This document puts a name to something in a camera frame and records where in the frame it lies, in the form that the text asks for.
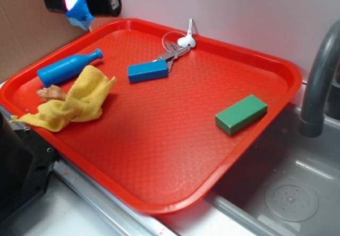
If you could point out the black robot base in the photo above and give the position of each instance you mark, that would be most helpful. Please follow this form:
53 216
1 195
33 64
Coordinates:
27 161

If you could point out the green wooden block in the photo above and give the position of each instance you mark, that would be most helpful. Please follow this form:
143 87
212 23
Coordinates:
241 114

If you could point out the blue rectangular block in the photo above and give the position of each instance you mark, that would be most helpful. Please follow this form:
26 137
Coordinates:
147 71

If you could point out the grey faucet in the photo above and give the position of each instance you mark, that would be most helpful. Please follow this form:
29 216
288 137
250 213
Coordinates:
321 96

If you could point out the yellow cloth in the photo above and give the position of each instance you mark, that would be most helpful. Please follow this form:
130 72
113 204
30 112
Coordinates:
83 103

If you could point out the brown cardboard panel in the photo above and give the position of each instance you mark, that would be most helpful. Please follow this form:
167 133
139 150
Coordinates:
29 32

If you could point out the white-headed key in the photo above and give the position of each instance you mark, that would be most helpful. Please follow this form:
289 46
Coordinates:
188 39

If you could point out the red plastic tray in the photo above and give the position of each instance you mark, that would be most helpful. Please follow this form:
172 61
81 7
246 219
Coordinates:
156 146

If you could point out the grey sink basin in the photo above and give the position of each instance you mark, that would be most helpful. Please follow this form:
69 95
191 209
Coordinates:
285 183

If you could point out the silver key bunch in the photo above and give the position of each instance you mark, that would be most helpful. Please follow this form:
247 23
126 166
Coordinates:
174 51

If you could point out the blue sponge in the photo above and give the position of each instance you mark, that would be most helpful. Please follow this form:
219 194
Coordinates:
80 15

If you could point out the brown seashell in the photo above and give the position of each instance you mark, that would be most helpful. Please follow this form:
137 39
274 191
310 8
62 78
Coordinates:
52 93

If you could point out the blue plastic toy bottle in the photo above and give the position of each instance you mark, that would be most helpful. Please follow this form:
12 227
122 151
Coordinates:
67 68

